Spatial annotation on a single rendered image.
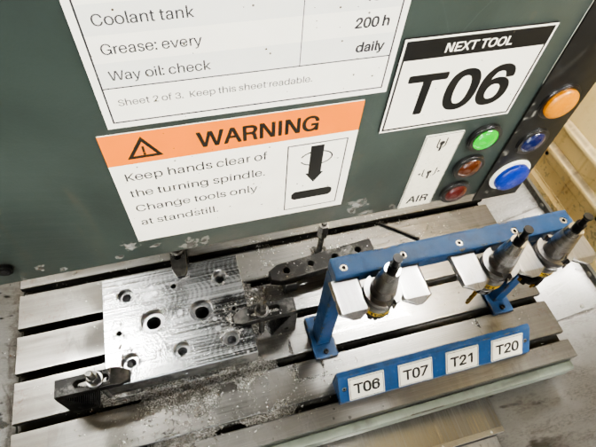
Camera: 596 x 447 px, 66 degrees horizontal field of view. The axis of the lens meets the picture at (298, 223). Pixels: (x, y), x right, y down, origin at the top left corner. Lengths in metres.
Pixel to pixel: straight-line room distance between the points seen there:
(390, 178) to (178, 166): 0.16
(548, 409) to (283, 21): 1.23
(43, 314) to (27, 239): 0.85
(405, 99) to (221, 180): 0.13
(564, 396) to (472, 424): 0.24
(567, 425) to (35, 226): 1.24
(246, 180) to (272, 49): 0.10
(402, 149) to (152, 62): 0.18
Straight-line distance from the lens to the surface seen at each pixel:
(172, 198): 0.32
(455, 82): 0.31
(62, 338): 1.15
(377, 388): 1.03
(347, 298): 0.76
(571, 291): 1.44
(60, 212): 0.33
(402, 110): 0.31
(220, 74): 0.25
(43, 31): 0.24
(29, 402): 1.13
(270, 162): 0.31
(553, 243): 0.91
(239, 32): 0.24
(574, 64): 0.37
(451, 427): 1.26
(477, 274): 0.85
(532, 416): 1.36
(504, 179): 0.43
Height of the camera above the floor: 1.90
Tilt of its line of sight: 55 degrees down
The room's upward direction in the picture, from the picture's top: 6 degrees clockwise
